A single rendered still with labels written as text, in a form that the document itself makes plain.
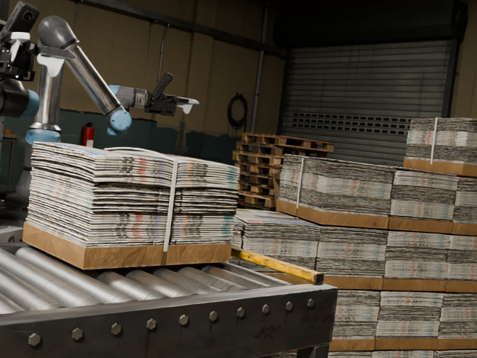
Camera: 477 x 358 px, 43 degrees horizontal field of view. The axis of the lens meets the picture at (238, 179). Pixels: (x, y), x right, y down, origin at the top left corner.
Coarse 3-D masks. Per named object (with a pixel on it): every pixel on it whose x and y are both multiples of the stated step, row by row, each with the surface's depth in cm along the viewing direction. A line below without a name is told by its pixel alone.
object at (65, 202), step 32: (64, 160) 123; (96, 160) 114; (128, 160) 119; (160, 160) 124; (32, 192) 136; (64, 192) 124; (96, 192) 116; (128, 192) 120; (32, 224) 134; (64, 224) 124; (96, 224) 117; (128, 224) 122
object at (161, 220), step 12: (168, 168) 126; (180, 168) 128; (168, 180) 127; (180, 180) 129; (168, 192) 127; (180, 192) 129; (168, 204) 128; (180, 204) 130; (156, 216) 126; (156, 228) 126; (156, 240) 127
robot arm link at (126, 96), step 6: (114, 90) 232; (120, 90) 233; (126, 90) 233; (132, 90) 234; (120, 96) 232; (126, 96) 233; (132, 96) 234; (120, 102) 232; (126, 102) 234; (132, 102) 234; (126, 108) 234
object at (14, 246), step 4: (0, 244) 133; (4, 244) 133; (8, 244) 134; (12, 244) 134; (16, 244) 135; (20, 244) 135; (24, 244) 136; (28, 244) 137; (4, 248) 131; (8, 248) 132; (12, 248) 132; (16, 248) 133; (20, 248) 134; (32, 248) 135; (36, 248) 136; (12, 252) 133; (40, 252) 137
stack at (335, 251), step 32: (256, 224) 206; (288, 224) 211; (320, 224) 220; (288, 256) 212; (320, 256) 217; (352, 256) 222; (384, 256) 227; (416, 256) 232; (352, 320) 223; (384, 320) 229; (416, 320) 235; (288, 352) 216; (352, 352) 225; (384, 352) 230; (416, 352) 236
